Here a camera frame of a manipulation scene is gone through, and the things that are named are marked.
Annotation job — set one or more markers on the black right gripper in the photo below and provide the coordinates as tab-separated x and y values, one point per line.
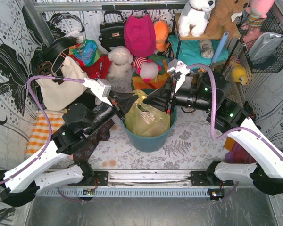
169	98

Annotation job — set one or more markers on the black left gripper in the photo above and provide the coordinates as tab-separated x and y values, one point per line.
118	107

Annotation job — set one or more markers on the yellow plastic trash bag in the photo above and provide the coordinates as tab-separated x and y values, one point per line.
135	123

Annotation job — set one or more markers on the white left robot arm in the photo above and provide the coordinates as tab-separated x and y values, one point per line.
24	182

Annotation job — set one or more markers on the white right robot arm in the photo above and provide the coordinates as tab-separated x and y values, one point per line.
228	117

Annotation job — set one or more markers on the crumpled white paper trash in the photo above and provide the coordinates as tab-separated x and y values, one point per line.
147	116

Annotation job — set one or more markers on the teal plastic trash bin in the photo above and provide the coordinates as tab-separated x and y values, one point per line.
150	144

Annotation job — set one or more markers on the cream canvas tote bag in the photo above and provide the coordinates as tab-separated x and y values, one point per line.
57	96

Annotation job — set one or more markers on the magenta fuzzy bag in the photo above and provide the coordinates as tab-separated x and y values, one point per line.
139	36

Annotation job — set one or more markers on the pink striped plush doll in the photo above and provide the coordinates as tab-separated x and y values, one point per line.
146	68

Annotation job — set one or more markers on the red garment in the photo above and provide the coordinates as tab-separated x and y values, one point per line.
99	69

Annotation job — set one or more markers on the dark floral necktie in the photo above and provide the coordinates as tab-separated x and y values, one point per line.
102	134

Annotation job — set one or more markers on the white plush lamb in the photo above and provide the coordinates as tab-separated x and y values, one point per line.
121	62

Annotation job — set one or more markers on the teal folded cloth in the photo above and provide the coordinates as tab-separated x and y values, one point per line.
190	51

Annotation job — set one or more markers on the colourful silk scarf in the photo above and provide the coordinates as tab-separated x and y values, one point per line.
85	53

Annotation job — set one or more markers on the black leather handbag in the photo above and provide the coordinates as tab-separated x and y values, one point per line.
112	34

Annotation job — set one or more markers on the orange plush toy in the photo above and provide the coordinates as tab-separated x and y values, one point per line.
161	35

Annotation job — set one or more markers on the pink cloth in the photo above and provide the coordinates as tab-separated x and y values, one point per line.
71	157

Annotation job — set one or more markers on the yellow plush duck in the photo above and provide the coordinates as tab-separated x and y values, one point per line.
238	72

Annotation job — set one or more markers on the black hat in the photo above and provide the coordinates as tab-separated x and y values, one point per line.
51	53

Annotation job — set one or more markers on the orange checked towel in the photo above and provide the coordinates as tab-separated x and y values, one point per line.
40	130

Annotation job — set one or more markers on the white plush dog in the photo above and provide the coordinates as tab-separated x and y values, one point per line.
194	17

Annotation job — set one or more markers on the purple orange sock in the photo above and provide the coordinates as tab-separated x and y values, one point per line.
237	154

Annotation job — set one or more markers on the black metal shelf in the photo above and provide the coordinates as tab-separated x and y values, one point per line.
216	36

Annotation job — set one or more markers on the brown teddy bear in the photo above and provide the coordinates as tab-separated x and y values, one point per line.
222	16

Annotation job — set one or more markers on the silver foil pouch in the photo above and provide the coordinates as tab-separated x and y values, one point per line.
265	45

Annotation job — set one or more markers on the pink plush toy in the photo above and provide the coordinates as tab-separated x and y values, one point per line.
257	11

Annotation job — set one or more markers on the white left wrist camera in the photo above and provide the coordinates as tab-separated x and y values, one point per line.
100	88

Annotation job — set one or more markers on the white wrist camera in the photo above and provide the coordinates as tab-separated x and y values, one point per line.
178	70
100	88

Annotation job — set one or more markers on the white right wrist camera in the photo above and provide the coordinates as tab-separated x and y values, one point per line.
178	70

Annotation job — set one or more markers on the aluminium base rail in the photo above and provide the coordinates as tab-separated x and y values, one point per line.
146	183

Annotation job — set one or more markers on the blue handled broom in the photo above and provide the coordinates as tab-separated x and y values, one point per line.
219	49

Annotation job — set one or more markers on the black wire basket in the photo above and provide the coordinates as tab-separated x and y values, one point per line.
272	63

